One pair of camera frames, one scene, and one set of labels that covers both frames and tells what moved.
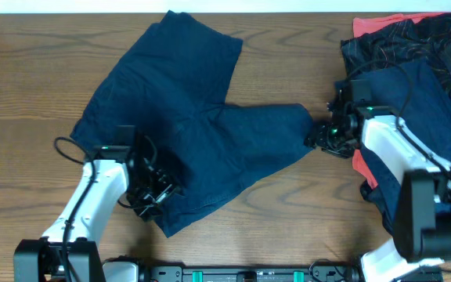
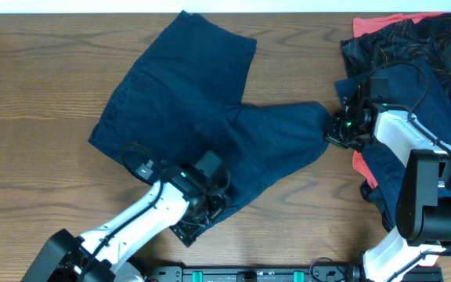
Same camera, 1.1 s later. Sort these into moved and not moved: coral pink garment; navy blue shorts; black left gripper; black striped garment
Moved: black left gripper; navy blue shorts
Not moved: coral pink garment; black striped garment
